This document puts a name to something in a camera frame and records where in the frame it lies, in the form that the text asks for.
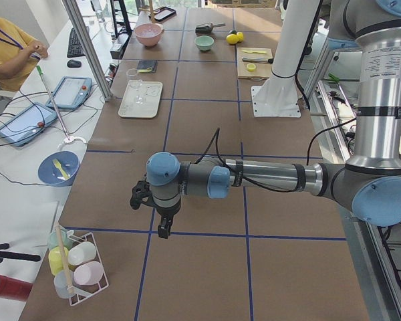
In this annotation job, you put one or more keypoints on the clear wine glass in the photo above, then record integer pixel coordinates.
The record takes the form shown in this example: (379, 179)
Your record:
(135, 82)

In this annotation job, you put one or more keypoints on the pink bowl with ice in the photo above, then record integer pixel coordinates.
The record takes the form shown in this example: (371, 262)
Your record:
(149, 34)

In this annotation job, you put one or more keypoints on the far blue teach pendant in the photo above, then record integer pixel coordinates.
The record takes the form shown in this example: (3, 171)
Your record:
(71, 92)

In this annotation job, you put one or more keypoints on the seated person yellow shirt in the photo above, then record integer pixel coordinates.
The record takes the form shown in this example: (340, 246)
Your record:
(19, 54)

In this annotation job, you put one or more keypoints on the black keyboard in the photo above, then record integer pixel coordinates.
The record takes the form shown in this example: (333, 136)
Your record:
(75, 48)

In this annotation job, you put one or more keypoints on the light blue plastic cup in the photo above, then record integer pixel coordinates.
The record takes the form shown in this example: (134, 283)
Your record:
(61, 287)

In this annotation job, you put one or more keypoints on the white wire cup rack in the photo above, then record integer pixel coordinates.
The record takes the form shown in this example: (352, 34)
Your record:
(82, 293)

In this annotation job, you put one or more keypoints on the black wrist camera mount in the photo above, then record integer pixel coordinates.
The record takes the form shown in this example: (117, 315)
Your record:
(141, 195)

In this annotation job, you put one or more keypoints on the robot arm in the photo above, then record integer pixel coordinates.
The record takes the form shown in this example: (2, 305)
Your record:
(368, 183)

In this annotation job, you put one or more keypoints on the blue teach pendant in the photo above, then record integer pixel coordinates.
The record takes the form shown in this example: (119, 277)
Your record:
(71, 92)
(27, 124)

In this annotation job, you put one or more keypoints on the cream serving tray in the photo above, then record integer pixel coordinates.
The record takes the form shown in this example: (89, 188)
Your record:
(151, 92)

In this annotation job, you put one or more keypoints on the yellow plastic knife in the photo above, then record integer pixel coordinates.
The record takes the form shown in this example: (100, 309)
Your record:
(254, 51)

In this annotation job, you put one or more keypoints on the yellow lemon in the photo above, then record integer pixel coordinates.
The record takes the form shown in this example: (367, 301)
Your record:
(239, 37)
(232, 39)

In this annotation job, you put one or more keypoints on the white plastic cup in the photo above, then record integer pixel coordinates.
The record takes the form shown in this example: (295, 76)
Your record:
(82, 253)

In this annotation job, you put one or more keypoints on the aluminium frame post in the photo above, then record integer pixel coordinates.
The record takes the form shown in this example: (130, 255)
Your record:
(78, 23)

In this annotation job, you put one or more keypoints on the pink plastic cup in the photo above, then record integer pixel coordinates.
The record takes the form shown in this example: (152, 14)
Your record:
(88, 273)

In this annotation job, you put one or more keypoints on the yellow plastic fork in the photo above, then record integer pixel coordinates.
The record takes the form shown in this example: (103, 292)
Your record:
(59, 167)

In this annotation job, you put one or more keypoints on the mint green bowl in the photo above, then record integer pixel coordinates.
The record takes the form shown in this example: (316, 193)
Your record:
(204, 42)

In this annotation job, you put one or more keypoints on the green plastic cup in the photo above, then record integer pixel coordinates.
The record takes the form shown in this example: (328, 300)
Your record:
(52, 241)

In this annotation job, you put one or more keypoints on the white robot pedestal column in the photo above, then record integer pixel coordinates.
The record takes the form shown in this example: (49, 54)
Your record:
(277, 97)

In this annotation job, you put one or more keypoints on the red cylinder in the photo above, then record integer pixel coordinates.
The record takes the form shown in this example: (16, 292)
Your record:
(14, 289)

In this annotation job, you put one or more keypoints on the black tripod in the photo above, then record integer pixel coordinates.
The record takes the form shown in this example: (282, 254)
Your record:
(4, 254)

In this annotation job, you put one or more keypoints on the near blue teach pendant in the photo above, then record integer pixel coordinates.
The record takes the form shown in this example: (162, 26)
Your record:
(27, 124)

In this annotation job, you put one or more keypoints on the metal reacher stick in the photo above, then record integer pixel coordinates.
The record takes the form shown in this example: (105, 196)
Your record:
(68, 137)

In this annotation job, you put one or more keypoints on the black computer mouse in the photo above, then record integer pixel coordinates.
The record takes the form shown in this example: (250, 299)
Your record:
(74, 64)

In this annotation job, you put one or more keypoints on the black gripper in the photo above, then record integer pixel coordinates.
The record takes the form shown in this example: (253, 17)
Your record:
(166, 216)

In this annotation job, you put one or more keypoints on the half lemon slice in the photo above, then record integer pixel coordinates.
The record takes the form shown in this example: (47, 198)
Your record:
(251, 67)

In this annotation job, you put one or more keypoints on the yellow plastic cup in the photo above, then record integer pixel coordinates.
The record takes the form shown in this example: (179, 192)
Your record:
(55, 262)

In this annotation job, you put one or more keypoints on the metal ice scoop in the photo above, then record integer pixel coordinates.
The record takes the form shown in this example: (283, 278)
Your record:
(207, 28)

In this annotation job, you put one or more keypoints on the wooden cutting board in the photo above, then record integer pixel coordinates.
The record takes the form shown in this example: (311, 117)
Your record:
(263, 71)

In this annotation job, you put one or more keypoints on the wooden rack handle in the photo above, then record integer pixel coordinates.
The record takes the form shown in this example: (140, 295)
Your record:
(64, 259)

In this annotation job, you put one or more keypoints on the black handled knife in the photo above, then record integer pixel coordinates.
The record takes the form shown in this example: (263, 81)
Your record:
(258, 60)

